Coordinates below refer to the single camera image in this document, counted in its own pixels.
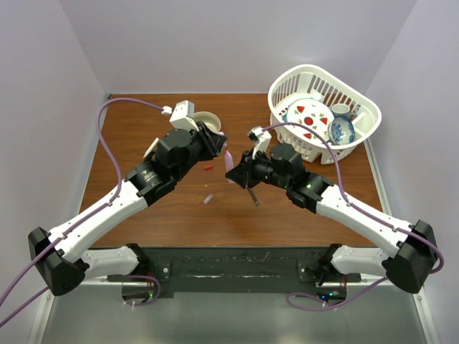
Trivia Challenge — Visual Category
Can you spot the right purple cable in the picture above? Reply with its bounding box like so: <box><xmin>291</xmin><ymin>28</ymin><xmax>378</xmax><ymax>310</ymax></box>
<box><xmin>263</xmin><ymin>122</ymin><xmax>444</xmax><ymax>312</ymax></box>

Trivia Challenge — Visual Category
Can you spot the white mug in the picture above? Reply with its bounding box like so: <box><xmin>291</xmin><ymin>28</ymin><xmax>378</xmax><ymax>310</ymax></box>
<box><xmin>331</xmin><ymin>103</ymin><xmax>351</xmax><ymax>117</ymax></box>

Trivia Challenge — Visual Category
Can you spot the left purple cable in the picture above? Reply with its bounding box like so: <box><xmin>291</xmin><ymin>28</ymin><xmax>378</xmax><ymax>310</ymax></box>
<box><xmin>0</xmin><ymin>97</ymin><xmax>169</xmax><ymax>323</ymax></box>

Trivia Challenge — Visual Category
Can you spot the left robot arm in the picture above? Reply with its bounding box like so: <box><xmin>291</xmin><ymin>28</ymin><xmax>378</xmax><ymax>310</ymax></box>
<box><xmin>28</xmin><ymin>121</ymin><xmax>227</xmax><ymax>296</ymax></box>

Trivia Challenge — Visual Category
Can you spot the blue floral bowl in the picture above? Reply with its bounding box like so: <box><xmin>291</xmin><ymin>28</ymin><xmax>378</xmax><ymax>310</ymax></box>
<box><xmin>328</xmin><ymin>115</ymin><xmax>356</xmax><ymax>145</ymax></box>

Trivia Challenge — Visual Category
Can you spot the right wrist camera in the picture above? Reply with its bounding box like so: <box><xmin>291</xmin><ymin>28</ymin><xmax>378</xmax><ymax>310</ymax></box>
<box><xmin>247</xmin><ymin>126</ymin><xmax>272</xmax><ymax>159</ymax></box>

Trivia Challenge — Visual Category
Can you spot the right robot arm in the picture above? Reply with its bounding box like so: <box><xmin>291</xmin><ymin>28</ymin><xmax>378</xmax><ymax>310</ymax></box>
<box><xmin>226</xmin><ymin>143</ymin><xmax>440</xmax><ymax>294</ymax></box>

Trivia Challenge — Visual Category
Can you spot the green pen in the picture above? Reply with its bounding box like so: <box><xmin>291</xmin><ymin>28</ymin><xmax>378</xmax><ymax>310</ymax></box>
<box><xmin>247</xmin><ymin>188</ymin><xmax>260</xmax><ymax>206</ymax></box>

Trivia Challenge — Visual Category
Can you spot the clear pen cap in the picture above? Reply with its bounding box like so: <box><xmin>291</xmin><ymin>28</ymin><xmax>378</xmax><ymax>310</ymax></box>
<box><xmin>203</xmin><ymin>194</ymin><xmax>214</xmax><ymax>204</ymax></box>

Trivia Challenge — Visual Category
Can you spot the pink highlighter pen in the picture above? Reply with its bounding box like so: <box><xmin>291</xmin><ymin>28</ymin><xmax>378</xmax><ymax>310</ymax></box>
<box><xmin>224</xmin><ymin>149</ymin><xmax>234</xmax><ymax>172</ymax></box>

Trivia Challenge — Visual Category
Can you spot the white plastic dish rack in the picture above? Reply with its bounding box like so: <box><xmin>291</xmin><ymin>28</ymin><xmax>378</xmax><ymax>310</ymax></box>
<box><xmin>268</xmin><ymin>64</ymin><xmax>382</xmax><ymax>164</ymax></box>

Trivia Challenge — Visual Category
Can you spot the beige ceramic bowl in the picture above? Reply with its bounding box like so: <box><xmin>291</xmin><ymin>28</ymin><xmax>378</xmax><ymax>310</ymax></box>
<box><xmin>194</xmin><ymin>111</ymin><xmax>222</xmax><ymax>133</ymax></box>

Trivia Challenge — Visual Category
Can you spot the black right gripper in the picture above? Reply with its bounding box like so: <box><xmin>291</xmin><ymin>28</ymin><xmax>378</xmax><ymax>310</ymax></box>
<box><xmin>227</xmin><ymin>147</ymin><xmax>290</xmax><ymax>190</ymax></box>

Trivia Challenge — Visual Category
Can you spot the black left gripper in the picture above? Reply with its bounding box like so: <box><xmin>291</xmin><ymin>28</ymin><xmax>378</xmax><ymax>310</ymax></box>
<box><xmin>174</xmin><ymin>120</ymin><xmax>227</xmax><ymax>182</ymax></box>

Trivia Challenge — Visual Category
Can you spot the watermelon pattern plate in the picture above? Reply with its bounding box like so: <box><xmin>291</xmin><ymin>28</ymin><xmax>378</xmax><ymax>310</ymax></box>
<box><xmin>282</xmin><ymin>98</ymin><xmax>334</xmax><ymax>141</ymax></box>

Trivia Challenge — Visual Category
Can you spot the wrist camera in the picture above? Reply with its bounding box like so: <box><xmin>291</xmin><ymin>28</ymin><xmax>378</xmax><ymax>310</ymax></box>
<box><xmin>169</xmin><ymin>100</ymin><xmax>199</xmax><ymax>131</ymax></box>
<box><xmin>247</xmin><ymin>126</ymin><xmax>272</xmax><ymax>159</ymax></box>

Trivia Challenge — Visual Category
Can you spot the purple cable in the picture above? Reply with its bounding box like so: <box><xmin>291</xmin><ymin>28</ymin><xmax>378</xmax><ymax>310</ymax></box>
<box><xmin>263</xmin><ymin>122</ymin><xmax>444</xmax><ymax>312</ymax></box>
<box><xmin>0</xmin><ymin>97</ymin><xmax>169</xmax><ymax>323</ymax></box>

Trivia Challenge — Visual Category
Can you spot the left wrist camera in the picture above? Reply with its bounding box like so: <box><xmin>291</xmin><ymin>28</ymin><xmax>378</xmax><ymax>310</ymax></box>
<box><xmin>169</xmin><ymin>100</ymin><xmax>199</xmax><ymax>131</ymax></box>

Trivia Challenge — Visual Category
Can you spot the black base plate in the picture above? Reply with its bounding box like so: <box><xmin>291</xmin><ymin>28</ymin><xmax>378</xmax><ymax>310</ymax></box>
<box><xmin>107</xmin><ymin>246</ymin><xmax>362</xmax><ymax>300</ymax></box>

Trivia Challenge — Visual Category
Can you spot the white red marker pen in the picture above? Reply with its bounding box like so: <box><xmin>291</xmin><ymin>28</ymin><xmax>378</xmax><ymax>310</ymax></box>
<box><xmin>143</xmin><ymin>138</ymin><xmax>159</xmax><ymax>158</ymax></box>

